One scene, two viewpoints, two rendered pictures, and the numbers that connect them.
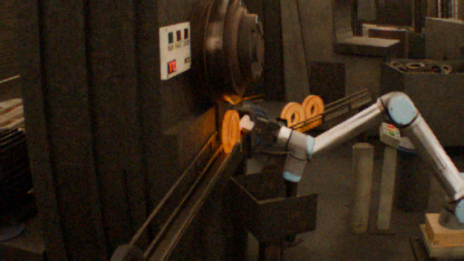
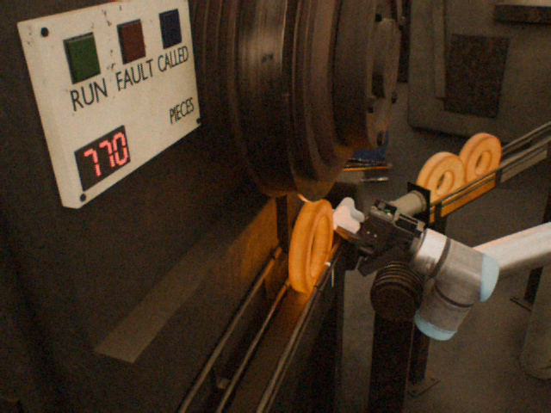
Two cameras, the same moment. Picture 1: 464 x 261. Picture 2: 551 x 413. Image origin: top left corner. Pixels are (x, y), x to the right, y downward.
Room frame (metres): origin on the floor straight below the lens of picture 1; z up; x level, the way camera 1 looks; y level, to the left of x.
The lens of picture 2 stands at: (1.31, -0.04, 1.30)
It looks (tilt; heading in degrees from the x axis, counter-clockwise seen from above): 28 degrees down; 8
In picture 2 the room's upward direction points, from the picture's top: 2 degrees counter-clockwise
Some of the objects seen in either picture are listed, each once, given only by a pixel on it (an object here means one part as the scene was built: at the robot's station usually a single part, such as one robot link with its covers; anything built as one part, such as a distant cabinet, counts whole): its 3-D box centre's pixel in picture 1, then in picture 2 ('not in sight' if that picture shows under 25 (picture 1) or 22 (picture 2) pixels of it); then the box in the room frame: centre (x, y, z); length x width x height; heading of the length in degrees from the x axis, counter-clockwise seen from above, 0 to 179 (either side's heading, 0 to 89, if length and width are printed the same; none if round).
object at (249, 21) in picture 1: (252, 47); (374, 59); (2.15, -0.09, 1.11); 0.28 x 0.06 x 0.28; 165
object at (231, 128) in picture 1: (231, 131); (312, 245); (2.17, 0.00, 0.75); 0.18 x 0.03 x 0.18; 164
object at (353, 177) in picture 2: (242, 132); (338, 218); (2.40, -0.05, 0.68); 0.11 x 0.08 x 0.24; 75
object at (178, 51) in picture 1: (176, 49); (132, 86); (1.87, 0.19, 1.15); 0.26 x 0.02 x 0.18; 165
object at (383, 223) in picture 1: (387, 179); not in sight; (2.64, -0.89, 0.31); 0.24 x 0.16 x 0.62; 165
